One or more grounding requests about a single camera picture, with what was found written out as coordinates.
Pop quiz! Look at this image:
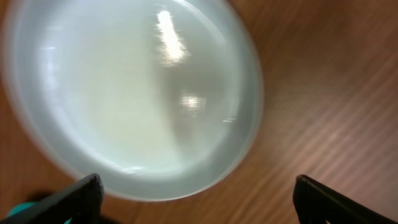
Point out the teal plastic tray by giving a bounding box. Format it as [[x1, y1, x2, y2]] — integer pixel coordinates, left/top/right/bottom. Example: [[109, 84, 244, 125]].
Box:
[[1, 202, 73, 224]]

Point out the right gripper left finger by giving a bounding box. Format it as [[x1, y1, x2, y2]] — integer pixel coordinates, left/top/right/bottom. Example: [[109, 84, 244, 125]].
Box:
[[1, 174, 104, 224]]

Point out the light blue plate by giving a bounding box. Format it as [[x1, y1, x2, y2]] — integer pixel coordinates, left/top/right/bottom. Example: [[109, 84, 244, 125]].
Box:
[[3, 0, 263, 201]]

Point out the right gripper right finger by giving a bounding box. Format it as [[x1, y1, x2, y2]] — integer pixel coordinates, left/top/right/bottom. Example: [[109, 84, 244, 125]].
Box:
[[293, 174, 397, 224]]

